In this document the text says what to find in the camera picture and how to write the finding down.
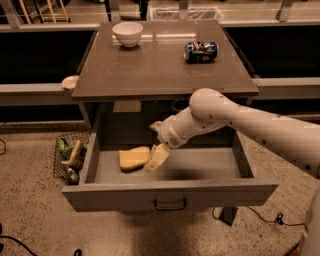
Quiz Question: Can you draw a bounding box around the tan bottle in basket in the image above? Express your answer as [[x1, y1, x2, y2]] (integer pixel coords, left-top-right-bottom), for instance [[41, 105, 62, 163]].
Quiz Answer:
[[62, 140, 83, 168]]

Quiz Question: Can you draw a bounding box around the black drawer handle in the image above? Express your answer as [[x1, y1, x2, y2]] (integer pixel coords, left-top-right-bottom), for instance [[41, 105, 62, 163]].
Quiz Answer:
[[153, 199, 187, 211]]

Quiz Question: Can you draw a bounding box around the white ceramic bowl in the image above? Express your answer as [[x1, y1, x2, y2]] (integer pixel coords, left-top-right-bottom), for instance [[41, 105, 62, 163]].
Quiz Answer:
[[112, 22, 143, 47]]

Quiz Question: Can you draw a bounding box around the yellow sponge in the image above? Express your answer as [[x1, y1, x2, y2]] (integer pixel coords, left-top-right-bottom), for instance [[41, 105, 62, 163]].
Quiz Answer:
[[119, 146, 150, 171]]

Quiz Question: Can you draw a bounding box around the white wire tray background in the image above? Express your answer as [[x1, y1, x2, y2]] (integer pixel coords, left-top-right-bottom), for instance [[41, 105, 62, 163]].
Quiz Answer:
[[147, 6, 223, 21]]

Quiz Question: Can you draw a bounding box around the grey cabinet with counter top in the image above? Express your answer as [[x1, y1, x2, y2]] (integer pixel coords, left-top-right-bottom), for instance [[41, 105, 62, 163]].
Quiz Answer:
[[72, 21, 258, 223]]

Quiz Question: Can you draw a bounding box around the wooden chair background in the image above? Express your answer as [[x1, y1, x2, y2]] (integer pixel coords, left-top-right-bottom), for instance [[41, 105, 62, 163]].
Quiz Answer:
[[17, 0, 71, 24]]

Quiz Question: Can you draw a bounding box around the black cable right floor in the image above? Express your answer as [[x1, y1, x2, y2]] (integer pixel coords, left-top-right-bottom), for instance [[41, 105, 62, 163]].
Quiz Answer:
[[245, 205, 306, 228]]

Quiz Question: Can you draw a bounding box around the black cable left floor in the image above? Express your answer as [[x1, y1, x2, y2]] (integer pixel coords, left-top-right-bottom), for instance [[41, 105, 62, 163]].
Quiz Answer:
[[0, 222, 83, 256]]

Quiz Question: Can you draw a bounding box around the blue soda can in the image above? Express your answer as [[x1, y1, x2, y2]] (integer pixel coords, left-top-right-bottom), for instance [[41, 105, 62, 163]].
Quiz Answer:
[[184, 41, 219, 64]]

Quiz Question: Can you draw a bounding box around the open grey top drawer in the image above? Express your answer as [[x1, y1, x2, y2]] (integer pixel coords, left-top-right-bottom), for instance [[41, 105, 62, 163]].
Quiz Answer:
[[62, 103, 277, 211]]

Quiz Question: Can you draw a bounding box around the small white round dish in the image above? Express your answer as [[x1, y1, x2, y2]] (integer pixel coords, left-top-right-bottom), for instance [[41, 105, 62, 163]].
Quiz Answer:
[[61, 75, 79, 90]]

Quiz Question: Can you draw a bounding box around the green packet in basket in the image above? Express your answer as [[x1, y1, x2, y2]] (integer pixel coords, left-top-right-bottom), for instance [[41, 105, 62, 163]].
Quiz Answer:
[[57, 138, 73, 160]]

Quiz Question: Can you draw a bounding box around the black cable floor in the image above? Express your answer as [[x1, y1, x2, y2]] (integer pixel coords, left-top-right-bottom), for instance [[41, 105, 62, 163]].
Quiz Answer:
[[245, 205, 306, 228], [0, 222, 83, 256]]

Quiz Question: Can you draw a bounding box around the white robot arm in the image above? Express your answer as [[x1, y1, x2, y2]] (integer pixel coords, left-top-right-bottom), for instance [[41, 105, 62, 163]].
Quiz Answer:
[[144, 88, 320, 179]]

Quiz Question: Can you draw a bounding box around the black wire basket left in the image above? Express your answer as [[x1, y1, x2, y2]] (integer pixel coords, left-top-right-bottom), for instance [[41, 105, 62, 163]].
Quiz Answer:
[[53, 132, 90, 185]]

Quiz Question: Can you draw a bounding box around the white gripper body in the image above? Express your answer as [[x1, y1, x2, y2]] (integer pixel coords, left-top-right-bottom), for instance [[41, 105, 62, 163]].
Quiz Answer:
[[156, 116, 186, 149]]

